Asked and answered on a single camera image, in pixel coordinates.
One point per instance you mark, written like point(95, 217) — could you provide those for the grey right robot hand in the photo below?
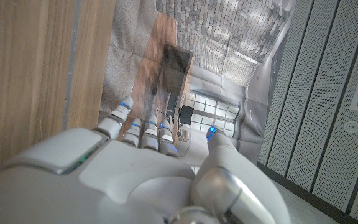
point(120, 180)

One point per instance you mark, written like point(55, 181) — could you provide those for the grey tape outline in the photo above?
point(71, 62)

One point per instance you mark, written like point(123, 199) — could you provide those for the printed office backdrop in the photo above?
point(222, 37)

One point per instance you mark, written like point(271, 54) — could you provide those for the round white ceiling sensor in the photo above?
point(352, 127)

